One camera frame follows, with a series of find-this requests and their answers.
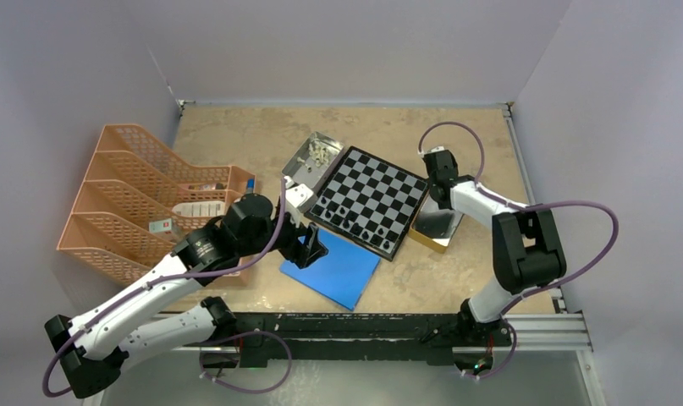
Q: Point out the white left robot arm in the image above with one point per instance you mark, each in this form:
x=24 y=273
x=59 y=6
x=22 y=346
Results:
x=93 y=349

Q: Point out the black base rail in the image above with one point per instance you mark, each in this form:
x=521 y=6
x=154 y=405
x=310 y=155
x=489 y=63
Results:
x=435 y=339

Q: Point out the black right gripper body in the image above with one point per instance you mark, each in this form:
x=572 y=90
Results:
x=435 y=183

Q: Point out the peach mesh file rack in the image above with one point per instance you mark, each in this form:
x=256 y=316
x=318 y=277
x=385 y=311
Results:
x=129 y=183

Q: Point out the yellow tin with black pieces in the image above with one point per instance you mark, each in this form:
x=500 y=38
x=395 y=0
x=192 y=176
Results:
x=434 y=227

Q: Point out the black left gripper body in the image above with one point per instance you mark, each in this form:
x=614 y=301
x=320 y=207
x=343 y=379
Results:
x=288 y=243

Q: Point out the black chess queen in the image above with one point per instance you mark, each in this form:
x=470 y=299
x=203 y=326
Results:
x=356 y=229

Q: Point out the white chess pieces pile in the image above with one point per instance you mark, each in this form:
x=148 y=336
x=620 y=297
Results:
x=318 y=155

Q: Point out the black white chessboard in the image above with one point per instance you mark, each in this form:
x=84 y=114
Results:
x=374 y=192

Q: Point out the black chess knight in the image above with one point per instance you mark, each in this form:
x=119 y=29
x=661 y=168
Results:
x=376 y=241

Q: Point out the peach desk organizer tray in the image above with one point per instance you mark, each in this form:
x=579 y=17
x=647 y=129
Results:
x=225 y=183

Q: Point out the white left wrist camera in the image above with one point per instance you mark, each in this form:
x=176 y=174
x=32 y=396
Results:
x=297 y=196

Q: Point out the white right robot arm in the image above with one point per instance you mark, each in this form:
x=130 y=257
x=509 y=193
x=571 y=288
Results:
x=527 y=252

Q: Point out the blue mat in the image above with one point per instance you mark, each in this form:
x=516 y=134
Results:
x=341 y=275

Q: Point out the pink tin with white pieces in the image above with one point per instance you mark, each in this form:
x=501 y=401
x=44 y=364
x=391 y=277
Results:
x=318 y=176

